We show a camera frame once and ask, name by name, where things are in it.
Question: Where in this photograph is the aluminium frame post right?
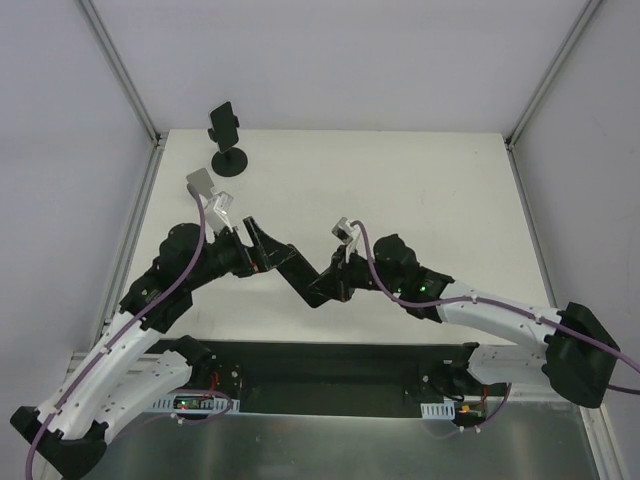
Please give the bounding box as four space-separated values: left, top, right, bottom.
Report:
503 0 609 151

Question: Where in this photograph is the silver folding phone stand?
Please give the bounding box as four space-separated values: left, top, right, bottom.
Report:
186 168 233 214

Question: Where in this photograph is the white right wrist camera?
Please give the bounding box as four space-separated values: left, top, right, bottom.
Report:
331 217 362 263

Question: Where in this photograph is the black round-base phone stand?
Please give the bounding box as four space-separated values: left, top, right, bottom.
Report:
207 101 248 178

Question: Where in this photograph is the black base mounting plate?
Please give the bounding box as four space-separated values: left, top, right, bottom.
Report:
92 338 576 419

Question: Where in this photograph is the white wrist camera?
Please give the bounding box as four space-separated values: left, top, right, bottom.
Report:
205 191 234 241
331 217 362 263

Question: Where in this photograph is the white slotted cable duct left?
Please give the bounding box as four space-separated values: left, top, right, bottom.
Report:
144 393 240 415

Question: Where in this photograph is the white slotted cable duct right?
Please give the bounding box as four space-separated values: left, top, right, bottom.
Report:
420 399 487 421

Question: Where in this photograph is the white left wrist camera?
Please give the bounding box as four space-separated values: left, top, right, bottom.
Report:
205 191 234 241

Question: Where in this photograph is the aluminium frame post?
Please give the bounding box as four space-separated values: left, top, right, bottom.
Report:
74 0 169 149
503 0 609 151

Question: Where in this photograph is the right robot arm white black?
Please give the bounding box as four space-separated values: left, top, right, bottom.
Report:
305 234 619 408

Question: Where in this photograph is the aluminium frame post left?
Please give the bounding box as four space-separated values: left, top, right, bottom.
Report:
74 0 169 149

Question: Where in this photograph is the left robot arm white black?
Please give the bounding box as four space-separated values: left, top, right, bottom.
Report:
10 217 325 479

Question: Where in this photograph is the white slotted cable duct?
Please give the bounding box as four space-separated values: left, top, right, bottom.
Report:
420 399 487 421
144 393 240 415

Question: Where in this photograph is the white-edged black smartphone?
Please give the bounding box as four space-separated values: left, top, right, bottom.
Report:
208 101 239 153

